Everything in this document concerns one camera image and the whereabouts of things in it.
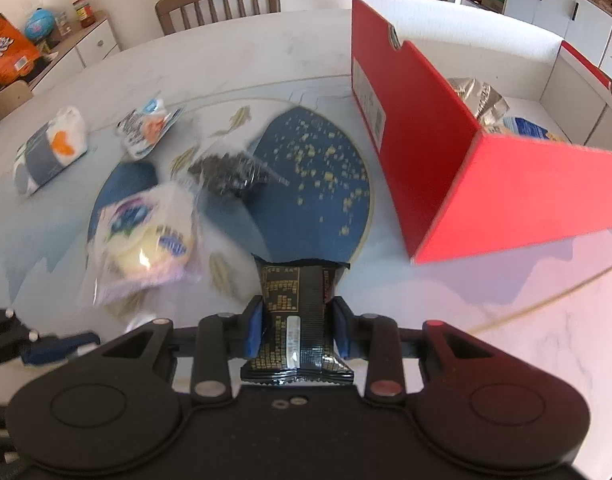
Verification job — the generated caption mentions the black snack packet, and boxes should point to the black snack packet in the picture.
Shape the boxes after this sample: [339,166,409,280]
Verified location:
[241,257,353,386]

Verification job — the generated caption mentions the blueberry bread clear package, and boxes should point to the blueberry bread clear package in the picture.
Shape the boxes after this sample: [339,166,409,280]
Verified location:
[78,181,202,308]

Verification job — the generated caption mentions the clear bag black clips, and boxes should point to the clear bag black clips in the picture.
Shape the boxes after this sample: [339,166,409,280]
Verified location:
[187,141,289,198]

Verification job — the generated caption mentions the blue white small packet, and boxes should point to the blue white small packet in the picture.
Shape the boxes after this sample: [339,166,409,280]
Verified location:
[484,117,568,143]

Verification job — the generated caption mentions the silver foil snack bag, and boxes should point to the silver foil snack bag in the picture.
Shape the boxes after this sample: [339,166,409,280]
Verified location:
[448,78,510,127]

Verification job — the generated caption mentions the tissue paper pack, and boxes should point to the tissue paper pack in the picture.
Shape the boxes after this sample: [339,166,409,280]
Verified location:
[13,106,88,196]

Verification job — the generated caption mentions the white orange snack pouch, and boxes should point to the white orange snack pouch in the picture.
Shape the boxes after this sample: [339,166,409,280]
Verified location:
[116,98,182,160]

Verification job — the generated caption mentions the red shoe box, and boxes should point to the red shoe box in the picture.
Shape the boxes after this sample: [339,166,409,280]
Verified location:
[351,0,612,263]

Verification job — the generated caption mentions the orange snack bag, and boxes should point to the orange snack bag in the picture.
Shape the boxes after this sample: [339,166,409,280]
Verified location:
[0,13,47,87]

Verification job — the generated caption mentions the white side drawer cabinet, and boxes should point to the white side drawer cabinet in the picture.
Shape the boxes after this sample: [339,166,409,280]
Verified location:
[0,11,122,120]

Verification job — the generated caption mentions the blue globe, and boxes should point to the blue globe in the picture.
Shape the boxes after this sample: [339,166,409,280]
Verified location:
[24,8,56,44]

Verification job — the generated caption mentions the white cabinet with shelves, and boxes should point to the white cabinet with shelves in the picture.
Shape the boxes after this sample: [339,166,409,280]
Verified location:
[465,0,612,79]

